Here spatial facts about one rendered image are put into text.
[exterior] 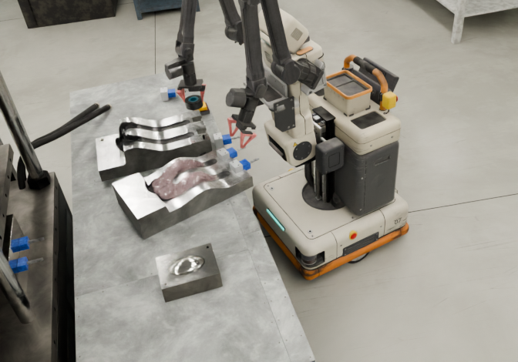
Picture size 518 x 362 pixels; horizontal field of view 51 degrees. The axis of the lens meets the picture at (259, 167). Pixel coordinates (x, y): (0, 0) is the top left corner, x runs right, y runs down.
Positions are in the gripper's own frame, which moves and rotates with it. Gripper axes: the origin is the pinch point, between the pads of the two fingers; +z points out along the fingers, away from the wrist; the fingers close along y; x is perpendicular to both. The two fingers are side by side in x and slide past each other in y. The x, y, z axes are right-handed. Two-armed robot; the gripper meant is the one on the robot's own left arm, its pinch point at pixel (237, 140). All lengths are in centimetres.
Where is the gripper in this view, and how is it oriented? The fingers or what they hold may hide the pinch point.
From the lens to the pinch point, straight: 220.5
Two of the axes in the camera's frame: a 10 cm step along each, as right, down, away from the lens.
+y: 4.7, 5.2, -7.2
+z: -3.2, 8.5, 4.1
